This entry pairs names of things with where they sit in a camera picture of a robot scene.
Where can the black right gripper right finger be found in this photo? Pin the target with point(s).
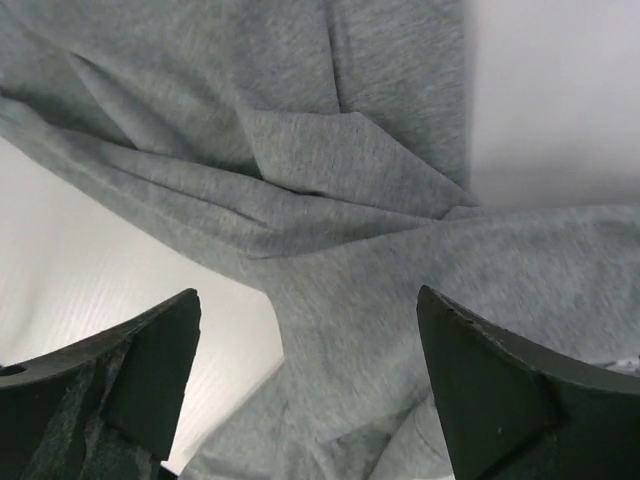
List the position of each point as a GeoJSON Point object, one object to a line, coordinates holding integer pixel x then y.
{"type": "Point", "coordinates": [512, 409]}

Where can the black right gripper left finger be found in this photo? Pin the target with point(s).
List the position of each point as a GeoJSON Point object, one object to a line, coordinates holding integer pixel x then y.
{"type": "Point", "coordinates": [105, 407]}

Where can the grey t shirt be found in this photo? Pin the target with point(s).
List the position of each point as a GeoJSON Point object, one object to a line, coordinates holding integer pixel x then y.
{"type": "Point", "coordinates": [313, 150]}

